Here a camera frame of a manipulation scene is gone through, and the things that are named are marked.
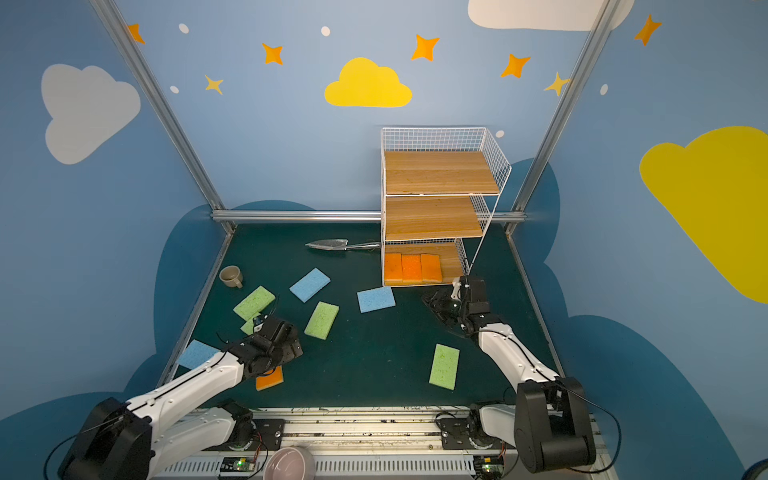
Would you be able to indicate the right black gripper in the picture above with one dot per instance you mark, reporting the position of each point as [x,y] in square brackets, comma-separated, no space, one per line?
[450,307]

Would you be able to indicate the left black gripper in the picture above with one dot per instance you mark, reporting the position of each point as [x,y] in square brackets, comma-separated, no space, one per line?
[274,335]

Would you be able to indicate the green sponge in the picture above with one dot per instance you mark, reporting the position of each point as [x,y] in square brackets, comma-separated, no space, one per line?
[253,304]
[249,327]
[321,320]
[444,367]

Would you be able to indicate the white wire wooden shelf rack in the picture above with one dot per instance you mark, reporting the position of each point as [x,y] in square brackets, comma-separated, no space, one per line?
[440,186]

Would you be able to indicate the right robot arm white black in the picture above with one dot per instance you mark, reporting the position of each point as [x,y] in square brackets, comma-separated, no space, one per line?
[550,424]

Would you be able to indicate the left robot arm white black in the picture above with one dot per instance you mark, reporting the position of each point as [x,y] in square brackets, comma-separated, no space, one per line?
[142,436]

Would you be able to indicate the blue sponge near shelf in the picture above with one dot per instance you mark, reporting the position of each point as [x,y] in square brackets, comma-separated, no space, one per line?
[376,299]

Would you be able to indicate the blue sponge left centre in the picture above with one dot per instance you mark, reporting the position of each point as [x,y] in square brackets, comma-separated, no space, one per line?
[309,285]

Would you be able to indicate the beige ceramic mug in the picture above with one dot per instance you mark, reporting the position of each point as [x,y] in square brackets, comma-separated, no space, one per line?
[231,276]

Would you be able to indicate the blue sponge at left edge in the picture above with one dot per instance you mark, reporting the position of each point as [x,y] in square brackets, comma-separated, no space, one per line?
[196,354]

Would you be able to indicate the silver metal scoop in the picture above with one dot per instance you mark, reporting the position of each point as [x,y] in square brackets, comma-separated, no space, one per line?
[341,245]

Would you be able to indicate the pink bowl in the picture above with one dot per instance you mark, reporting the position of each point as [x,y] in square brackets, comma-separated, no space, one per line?
[290,463]

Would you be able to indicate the left green circuit board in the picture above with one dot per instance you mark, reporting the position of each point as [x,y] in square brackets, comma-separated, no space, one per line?
[236,468]

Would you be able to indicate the green circuit board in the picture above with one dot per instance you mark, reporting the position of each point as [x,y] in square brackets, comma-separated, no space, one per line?
[236,468]
[488,468]

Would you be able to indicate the right green circuit board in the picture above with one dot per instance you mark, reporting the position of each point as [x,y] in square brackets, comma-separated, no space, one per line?
[488,468]

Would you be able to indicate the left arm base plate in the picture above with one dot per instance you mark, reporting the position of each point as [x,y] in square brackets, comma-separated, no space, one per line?
[256,433]

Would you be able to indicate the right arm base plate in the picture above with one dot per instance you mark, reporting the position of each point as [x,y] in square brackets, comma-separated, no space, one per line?
[465,433]

